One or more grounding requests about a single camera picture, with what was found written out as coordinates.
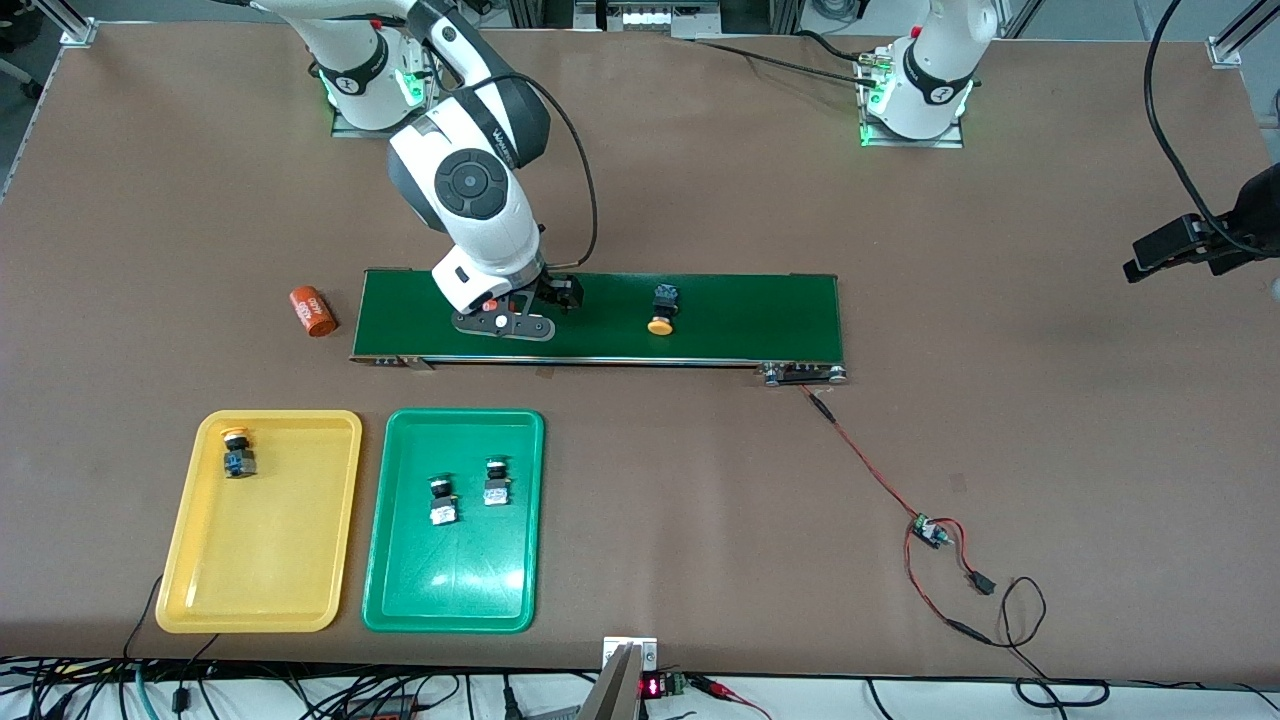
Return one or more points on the metal corner bracket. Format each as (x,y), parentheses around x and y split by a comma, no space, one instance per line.
(1225,52)
(75,30)

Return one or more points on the small controller circuit board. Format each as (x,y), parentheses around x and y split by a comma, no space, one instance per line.
(930,530)

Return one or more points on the red digit display module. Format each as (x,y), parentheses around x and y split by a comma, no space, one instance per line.
(655,687)

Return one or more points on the green push button switch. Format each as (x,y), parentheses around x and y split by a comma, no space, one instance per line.
(497,485)
(442,503)

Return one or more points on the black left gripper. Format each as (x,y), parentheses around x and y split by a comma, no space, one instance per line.
(1225,238)

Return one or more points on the yellow plastic tray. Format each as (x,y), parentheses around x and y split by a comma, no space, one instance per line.
(270,540)

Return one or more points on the red black power lead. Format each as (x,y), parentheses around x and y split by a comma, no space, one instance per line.
(985,583)

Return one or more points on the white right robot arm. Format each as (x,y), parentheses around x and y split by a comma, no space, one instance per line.
(470,190)

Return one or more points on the yellow push button switch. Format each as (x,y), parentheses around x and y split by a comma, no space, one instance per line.
(662,312)
(240,462)

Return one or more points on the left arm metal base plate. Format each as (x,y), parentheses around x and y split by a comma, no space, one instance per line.
(920,143)

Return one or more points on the small metal table bracket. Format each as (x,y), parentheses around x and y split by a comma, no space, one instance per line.
(645,650)

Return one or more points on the green conveyor belt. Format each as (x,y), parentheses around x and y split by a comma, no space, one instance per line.
(750,315)

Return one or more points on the green plastic tray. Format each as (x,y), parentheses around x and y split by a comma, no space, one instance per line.
(455,570)

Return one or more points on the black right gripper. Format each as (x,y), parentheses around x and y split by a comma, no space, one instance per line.
(551,290)

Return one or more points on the red clip lead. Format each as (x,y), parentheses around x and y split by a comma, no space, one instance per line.
(725,688)

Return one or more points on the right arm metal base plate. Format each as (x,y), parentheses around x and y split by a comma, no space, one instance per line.
(432,110)

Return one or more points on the aluminium frame rack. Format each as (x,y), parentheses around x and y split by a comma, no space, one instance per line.
(650,15)

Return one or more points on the grey metal pole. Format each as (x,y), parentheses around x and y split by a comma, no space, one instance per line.
(610,695)

